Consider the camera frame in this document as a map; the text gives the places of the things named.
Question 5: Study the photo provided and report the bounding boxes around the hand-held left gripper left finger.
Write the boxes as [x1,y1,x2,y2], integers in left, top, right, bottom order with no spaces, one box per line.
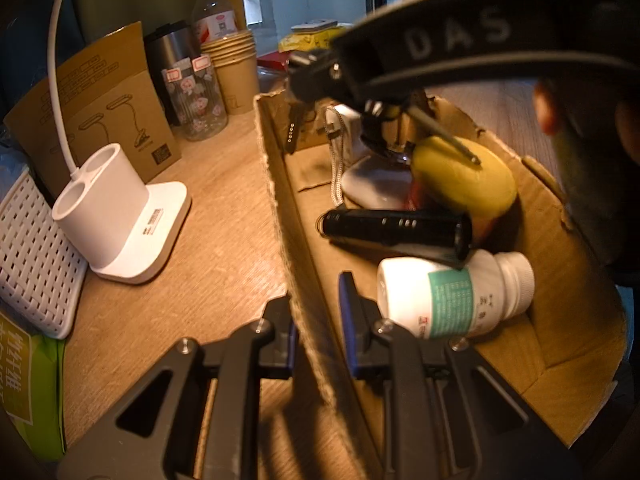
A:
[56,295,301,480]

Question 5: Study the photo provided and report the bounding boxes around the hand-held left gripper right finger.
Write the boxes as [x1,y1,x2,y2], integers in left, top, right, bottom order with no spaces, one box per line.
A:
[336,271,583,480]

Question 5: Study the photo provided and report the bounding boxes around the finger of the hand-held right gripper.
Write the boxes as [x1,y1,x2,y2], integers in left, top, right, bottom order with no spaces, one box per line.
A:
[286,50,371,106]
[360,100,416,156]

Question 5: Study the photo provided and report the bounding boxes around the white charger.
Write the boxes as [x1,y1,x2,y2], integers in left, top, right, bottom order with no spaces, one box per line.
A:
[325,104,371,163]

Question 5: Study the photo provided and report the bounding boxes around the white earbuds case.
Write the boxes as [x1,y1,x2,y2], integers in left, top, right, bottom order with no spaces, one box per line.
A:
[342,152,416,209]

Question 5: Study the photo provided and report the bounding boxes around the key bunch with lanyard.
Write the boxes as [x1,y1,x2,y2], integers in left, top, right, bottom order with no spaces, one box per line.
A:
[284,102,483,209]

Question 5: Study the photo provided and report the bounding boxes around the white pill bottle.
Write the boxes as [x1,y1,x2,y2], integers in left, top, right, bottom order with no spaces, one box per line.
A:
[376,251,536,341]

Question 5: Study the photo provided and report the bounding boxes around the red jar with yellow lid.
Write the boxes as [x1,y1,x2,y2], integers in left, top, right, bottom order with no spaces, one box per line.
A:
[407,135,518,246]

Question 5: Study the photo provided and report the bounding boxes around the black flashlight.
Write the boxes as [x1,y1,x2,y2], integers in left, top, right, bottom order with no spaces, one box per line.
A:
[316,208,473,268]

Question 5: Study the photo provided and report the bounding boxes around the cardboard box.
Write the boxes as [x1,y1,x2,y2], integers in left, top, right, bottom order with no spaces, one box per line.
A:
[252,87,628,480]

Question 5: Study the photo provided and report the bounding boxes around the person's right hand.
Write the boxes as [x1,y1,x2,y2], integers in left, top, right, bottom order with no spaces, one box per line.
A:
[532,80,563,136]

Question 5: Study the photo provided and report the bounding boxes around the yellow packet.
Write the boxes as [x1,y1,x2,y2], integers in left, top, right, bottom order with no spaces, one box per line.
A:
[277,26,352,54]

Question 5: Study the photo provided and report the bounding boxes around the red book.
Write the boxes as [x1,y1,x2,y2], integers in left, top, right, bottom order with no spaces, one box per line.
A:
[257,52,292,74]

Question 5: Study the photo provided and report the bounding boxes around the stack of brown paper cups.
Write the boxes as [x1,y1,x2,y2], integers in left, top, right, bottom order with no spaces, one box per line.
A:
[200,29,260,115]

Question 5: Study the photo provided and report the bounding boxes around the floral glass jar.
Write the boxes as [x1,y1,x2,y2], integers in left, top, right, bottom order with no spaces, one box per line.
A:
[160,55,229,142]

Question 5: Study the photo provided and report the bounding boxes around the clear water bottle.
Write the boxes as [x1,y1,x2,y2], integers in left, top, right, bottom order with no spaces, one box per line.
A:
[191,0,237,43]

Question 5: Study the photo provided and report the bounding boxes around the steel thermos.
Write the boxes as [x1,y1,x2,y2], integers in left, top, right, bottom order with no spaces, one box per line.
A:
[143,21,193,126]

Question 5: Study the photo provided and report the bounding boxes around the white desk lamp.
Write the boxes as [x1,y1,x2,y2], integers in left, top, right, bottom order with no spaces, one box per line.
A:
[47,0,193,285]

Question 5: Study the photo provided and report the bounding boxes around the brown lamp packaging box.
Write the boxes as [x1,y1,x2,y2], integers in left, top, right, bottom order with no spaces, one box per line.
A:
[2,21,182,196]

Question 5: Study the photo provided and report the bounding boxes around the green packet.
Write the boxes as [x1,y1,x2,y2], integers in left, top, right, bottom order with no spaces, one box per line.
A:
[0,310,66,462]

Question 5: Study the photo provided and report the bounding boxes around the white plastic basket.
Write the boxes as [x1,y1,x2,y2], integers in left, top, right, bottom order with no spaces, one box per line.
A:
[0,167,88,340]

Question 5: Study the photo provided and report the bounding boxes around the dark blue curtain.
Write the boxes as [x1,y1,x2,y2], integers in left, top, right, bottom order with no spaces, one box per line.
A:
[0,0,76,121]

